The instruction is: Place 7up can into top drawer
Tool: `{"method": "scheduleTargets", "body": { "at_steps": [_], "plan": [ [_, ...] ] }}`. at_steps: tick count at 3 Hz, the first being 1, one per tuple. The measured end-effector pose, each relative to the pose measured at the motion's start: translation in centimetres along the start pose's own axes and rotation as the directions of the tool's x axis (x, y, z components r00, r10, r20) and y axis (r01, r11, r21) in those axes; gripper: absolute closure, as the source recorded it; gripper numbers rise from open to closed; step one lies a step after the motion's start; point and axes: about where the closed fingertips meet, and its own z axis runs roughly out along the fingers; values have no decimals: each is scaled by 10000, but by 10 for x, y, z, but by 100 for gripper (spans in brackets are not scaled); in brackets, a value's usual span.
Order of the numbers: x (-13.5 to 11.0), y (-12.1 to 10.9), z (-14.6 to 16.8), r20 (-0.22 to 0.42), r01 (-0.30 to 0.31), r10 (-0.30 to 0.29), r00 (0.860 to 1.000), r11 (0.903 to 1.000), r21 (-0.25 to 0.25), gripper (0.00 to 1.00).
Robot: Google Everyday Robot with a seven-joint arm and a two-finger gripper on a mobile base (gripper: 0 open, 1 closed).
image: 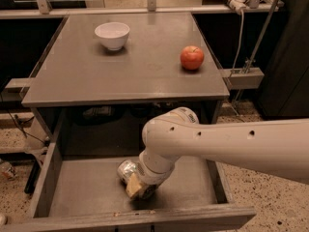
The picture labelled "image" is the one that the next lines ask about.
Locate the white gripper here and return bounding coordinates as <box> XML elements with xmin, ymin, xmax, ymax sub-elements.
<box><xmin>126</xmin><ymin>161</ymin><xmax>170</xmax><ymax>199</ymax></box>

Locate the crushed 7up can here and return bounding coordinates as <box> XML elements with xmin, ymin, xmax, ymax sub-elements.
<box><xmin>116</xmin><ymin>159</ymin><xmax>158</xmax><ymax>201</ymax></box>

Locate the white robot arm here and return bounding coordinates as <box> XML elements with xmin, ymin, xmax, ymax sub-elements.
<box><xmin>126</xmin><ymin>107</ymin><xmax>309</xmax><ymax>199</ymax></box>

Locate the grey open top drawer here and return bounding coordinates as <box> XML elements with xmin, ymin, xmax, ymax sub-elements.
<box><xmin>0</xmin><ymin>107</ymin><xmax>257</xmax><ymax>232</ymax></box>

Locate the grey cabinet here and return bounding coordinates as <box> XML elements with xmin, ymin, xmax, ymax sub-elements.
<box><xmin>20</xmin><ymin>12</ymin><xmax>231</xmax><ymax>137</ymax></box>

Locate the small bottle on floor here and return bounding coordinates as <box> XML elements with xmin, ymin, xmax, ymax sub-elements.
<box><xmin>0</xmin><ymin>159</ymin><xmax>16</xmax><ymax>179</ymax></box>

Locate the red apple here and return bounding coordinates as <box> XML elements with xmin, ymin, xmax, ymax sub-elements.
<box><xmin>181</xmin><ymin>45</ymin><xmax>204</xmax><ymax>71</ymax></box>

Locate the white ceramic bowl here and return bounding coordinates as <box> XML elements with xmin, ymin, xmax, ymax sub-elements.
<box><xmin>95</xmin><ymin>22</ymin><xmax>130</xmax><ymax>50</ymax></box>

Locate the metal diagonal rod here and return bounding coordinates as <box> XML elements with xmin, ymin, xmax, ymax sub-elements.
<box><xmin>242</xmin><ymin>0</ymin><xmax>279</xmax><ymax>73</ymax></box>

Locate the black cable left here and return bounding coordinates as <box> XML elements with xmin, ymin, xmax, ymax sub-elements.
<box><xmin>0</xmin><ymin>94</ymin><xmax>46</xmax><ymax>145</ymax></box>

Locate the grey metal bracket block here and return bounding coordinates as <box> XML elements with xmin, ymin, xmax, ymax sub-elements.
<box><xmin>220</xmin><ymin>68</ymin><xmax>265</xmax><ymax>90</ymax></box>

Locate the white cable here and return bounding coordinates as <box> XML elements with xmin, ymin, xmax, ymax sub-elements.
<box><xmin>228</xmin><ymin>9</ymin><xmax>246</xmax><ymax>114</ymax></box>

